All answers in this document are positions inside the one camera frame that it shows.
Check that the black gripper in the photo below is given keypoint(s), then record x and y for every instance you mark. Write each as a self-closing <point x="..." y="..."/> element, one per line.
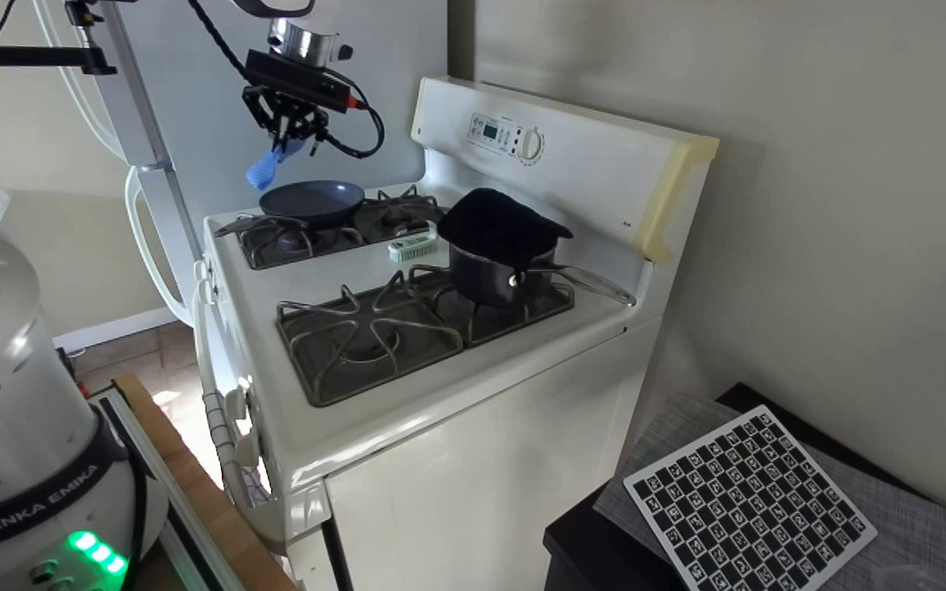
<point x="298" y="118"/>

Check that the blue towel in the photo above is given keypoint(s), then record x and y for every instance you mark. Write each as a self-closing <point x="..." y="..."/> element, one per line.
<point x="264" y="169"/>

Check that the grey blue frying pan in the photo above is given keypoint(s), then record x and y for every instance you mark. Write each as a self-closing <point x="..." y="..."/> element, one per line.
<point x="311" y="201"/>

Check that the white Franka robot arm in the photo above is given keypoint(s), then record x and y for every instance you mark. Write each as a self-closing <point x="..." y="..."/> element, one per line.
<point x="15" y="362"/>

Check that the white striped kitchen towel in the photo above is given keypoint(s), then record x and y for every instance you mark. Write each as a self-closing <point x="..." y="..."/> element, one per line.
<point x="235" y="447"/>

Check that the black stove grate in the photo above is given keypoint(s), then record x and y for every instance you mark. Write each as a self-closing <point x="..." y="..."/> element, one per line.
<point x="379" y="330"/>
<point x="397" y="216"/>

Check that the pale grey refrigerator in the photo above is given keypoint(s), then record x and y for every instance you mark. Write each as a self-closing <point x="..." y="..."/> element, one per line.
<point x="408" y="45"/>

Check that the dark metal pot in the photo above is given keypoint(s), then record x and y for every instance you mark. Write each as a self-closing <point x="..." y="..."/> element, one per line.
<point x="484" y="284"/>

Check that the black rod with orange tape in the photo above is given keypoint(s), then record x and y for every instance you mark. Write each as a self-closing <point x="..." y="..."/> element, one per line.
<point x="35" y="53"/>

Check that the robot stand with wooden edge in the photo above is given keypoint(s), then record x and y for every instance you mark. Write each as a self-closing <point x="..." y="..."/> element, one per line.
<point x="206" y="493"/>

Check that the white gas stove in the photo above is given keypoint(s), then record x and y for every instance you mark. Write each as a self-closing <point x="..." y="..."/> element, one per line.
<point x="473" y="461"/>

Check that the black side table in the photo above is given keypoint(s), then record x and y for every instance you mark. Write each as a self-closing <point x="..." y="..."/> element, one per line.
<point x="584" y="559"/>

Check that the black white calibration checkerboard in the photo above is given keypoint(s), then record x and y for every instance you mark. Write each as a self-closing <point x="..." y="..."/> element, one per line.
<point x="746" y="505"/>

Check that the black white checker calibration board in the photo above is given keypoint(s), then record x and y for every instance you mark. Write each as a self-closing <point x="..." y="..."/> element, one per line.
<point x="933" y="537"/>

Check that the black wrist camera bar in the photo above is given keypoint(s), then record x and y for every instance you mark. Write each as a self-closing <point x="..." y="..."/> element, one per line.
<point x="305" y="82"/>

